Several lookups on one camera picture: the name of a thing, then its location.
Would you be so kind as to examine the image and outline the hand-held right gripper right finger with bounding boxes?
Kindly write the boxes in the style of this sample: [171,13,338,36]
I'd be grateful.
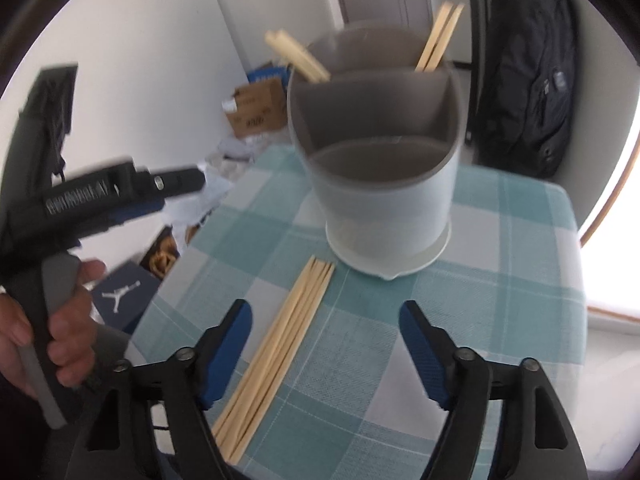
[399,300,590,480]

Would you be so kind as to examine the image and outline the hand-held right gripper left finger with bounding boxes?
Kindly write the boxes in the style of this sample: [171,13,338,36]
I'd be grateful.
[65,299,253,480]

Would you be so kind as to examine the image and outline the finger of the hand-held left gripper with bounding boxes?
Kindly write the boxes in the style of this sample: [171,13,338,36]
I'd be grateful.
[107,197,168,228]
[135,167,207,200]

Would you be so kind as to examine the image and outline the grey white utensil holder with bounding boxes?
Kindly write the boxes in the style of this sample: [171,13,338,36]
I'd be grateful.
[286,20,461,279]

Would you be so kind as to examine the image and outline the person's left hand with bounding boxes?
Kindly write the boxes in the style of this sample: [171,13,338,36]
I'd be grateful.
[0,259,108,399]

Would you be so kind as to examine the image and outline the crumpled white plastic bags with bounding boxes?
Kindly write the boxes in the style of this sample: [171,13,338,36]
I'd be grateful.
[165,137,261,231]

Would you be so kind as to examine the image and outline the dark snack package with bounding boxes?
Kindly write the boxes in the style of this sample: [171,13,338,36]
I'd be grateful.
[140,225,201,281]

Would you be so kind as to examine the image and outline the dark blue shoe box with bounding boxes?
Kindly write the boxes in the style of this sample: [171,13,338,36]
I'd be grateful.
[90,260,161,333]

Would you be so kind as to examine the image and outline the brown cardboard box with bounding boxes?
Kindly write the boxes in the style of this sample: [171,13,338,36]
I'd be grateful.
[222,77,291,138]

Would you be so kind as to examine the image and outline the teal white checked tablecloth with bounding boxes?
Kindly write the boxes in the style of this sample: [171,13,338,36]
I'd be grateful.
[122,145,588,480]

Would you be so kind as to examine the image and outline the blue cardboard box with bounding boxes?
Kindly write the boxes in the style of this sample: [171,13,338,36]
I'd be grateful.
[247,60,291,86]

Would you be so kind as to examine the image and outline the black backpack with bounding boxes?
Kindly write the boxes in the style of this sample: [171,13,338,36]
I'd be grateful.
[472,0,581,179]

